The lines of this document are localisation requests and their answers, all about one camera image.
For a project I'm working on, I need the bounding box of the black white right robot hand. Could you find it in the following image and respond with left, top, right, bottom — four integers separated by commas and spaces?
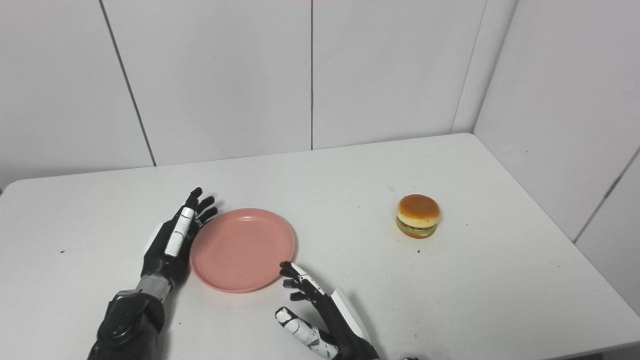
274, 260, 381, 360

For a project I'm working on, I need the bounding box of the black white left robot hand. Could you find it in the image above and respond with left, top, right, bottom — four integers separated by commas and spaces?
141, 187, 219, 291

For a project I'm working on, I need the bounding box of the pink round plate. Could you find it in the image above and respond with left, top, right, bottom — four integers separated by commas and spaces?
189, 208, 297, 294

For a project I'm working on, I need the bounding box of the toy hamburger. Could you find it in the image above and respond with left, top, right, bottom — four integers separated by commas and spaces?
396, 194, 442, 240

